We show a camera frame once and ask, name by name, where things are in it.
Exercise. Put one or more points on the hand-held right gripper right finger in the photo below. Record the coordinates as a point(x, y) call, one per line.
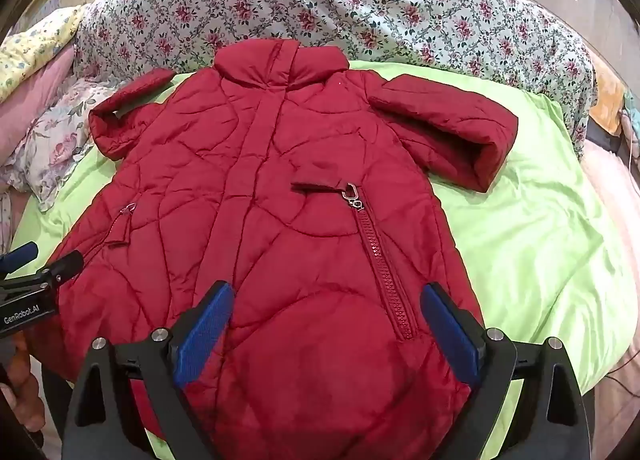
point(450, 335)

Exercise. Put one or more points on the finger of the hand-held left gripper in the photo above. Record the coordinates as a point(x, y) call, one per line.
point(62, 267)
point(20, 255)

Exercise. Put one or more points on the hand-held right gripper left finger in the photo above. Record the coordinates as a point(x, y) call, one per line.
point(205, 335)

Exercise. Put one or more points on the red quilted puffer coat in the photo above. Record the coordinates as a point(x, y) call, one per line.
point(280, 179)

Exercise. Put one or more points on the person's left hand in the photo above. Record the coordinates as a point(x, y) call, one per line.
point(22, 380)

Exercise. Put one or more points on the light green bed sheet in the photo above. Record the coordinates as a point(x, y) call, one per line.
point(525, 240)

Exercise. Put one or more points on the ruffled floral pillow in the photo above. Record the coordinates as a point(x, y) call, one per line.
point(55, 134)

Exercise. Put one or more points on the pink cloth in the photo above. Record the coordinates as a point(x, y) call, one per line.
point(30, 99)

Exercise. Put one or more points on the yellow floral cloth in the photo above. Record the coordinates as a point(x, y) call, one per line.
point(30, 52)

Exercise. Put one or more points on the pale pink blanket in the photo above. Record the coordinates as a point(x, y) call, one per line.
point(617, 200)

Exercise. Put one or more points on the orange cloth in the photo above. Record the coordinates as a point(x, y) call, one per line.
point(607, 99)

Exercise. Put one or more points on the rose floral quilt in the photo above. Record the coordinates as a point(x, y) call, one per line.
point(380, 9)

